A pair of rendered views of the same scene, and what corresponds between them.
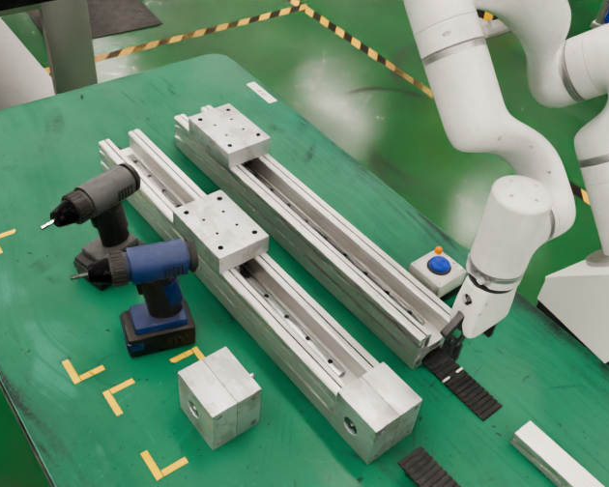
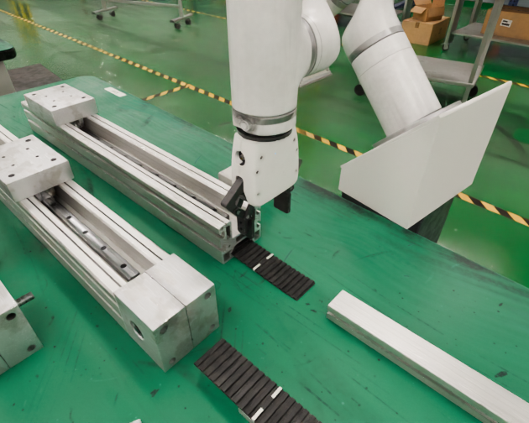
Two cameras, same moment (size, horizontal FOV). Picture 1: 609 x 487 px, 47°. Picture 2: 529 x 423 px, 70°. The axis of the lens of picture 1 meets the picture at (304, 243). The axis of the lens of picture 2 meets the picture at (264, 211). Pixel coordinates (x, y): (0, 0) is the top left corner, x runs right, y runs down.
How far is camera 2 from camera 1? 0.64 m
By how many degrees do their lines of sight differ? 6
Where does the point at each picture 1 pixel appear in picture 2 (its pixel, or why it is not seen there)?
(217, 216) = (19, 153)
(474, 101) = not seen: outside the picture
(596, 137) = (358, 25)
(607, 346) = (405, 211)
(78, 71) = not seen: hidden behind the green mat
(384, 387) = (170, 279)
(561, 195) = (317, 10)
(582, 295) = (374, 169)
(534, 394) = (345, 266)
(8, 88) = not seen: outside the picture
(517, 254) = (274, 74)
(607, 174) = (374, 56)
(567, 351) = (371, 224)
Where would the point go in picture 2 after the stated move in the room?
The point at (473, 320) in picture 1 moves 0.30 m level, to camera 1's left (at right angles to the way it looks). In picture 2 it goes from (251, 180) to (15, 192)
